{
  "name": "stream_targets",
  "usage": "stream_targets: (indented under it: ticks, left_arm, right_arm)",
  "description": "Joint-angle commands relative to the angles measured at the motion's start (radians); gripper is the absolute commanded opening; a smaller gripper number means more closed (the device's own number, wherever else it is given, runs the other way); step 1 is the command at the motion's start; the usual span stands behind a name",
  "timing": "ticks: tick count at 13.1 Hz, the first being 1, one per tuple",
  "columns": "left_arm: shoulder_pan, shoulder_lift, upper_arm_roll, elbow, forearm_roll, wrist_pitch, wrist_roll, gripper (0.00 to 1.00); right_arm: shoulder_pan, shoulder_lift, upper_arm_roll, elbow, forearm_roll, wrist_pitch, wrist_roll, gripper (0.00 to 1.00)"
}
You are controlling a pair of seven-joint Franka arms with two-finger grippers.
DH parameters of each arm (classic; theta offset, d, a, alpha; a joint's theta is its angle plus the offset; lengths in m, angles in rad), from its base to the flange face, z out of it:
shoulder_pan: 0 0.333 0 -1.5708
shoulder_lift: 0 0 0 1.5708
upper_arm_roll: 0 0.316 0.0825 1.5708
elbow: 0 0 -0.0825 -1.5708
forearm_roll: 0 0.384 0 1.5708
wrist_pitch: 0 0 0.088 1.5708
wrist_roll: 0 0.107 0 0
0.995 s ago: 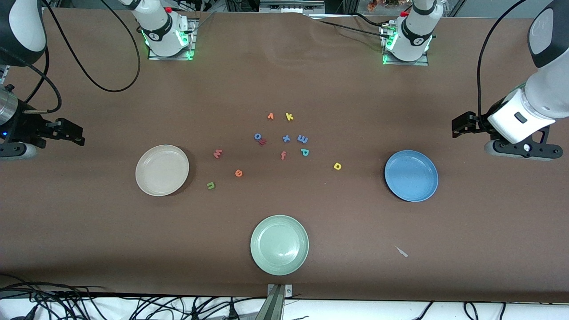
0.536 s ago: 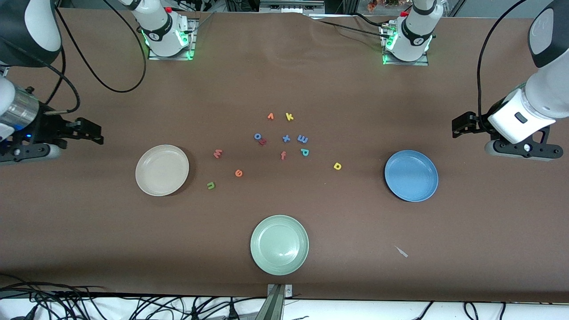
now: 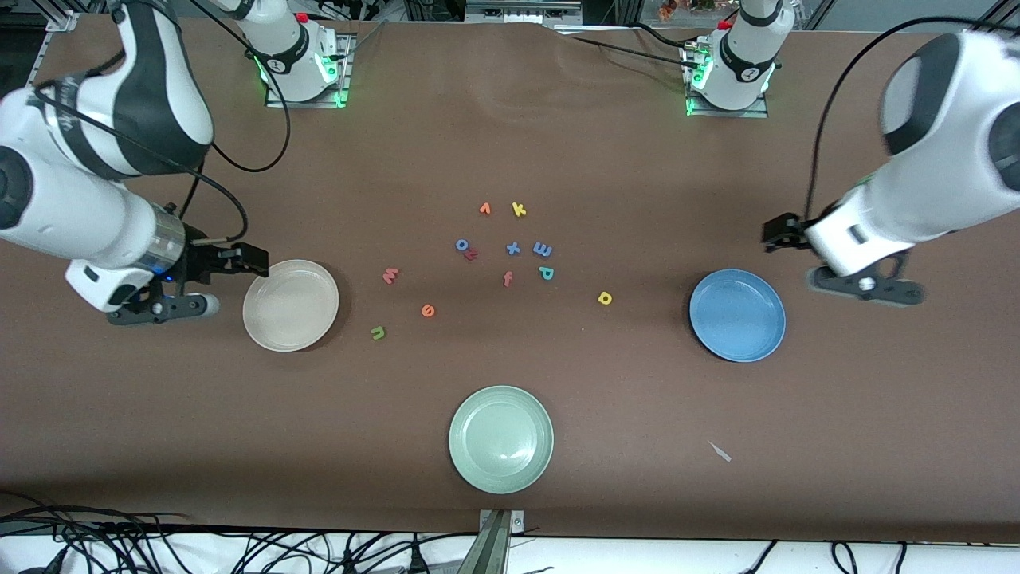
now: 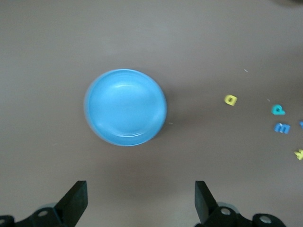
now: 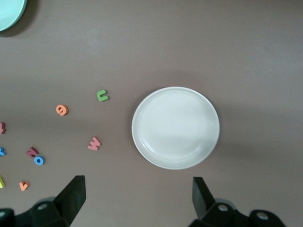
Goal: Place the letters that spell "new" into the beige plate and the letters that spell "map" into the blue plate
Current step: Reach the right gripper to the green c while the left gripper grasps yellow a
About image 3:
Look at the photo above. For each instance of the metal mounting bracket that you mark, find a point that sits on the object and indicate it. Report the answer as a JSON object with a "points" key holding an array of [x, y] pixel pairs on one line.
{"points": [[496, 550]]}

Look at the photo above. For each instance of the pink foam letter w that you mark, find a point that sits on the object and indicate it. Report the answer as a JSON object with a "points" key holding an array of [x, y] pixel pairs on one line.
{"points": [[390, 277]]}

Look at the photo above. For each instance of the blue foam letter m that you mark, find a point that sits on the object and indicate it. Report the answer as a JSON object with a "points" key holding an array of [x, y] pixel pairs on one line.
{"points": [[543, 250]]}

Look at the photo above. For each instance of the aluminium table edge rail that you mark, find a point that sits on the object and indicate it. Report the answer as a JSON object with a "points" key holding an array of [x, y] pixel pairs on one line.
{"points": [[62, 22]]}

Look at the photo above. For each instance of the green round plate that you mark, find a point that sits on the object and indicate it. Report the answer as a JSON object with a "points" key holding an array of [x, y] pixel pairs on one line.
{"points": [[500, 440]]}

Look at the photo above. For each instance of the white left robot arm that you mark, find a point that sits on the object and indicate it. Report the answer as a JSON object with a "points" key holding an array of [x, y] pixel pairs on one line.
{"points": [[940, 159]]}

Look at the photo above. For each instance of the small orange brown object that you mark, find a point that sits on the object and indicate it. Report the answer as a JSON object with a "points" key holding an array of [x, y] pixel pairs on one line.
{"points": [[669, 8]]}

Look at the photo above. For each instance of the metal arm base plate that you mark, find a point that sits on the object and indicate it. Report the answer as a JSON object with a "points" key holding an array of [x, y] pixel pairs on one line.
{"points": [[307, 104], [729, 114]]}

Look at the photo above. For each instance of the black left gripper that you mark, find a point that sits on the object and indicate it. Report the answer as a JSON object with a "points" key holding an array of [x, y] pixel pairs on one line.
{"points": [[785, 232]]}

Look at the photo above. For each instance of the small white paper scrap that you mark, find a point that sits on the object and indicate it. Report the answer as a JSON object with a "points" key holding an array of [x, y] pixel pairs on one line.
{"points": [[720, 452]]}

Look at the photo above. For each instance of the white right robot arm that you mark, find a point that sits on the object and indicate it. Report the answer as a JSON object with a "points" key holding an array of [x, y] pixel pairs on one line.
{"points": [[80, 207]]}

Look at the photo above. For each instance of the beige round plate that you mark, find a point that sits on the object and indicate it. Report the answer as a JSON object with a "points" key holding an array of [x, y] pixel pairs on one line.
{"points": [[291, 305]]}

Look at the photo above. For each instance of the aluminium frame beam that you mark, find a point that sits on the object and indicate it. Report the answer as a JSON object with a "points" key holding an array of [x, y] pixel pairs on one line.
{"points": [[522, 12]]}

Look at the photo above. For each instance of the brown paper table cover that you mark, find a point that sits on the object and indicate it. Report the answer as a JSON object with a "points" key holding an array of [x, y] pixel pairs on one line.
{"points": [[510, 143]]}

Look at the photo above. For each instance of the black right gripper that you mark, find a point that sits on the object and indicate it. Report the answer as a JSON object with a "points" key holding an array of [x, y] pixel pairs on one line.
{"points": [[201, 261]]}

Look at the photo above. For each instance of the blue round plate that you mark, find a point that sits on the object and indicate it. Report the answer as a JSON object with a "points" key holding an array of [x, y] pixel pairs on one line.
{"points": [[737, 316]]}

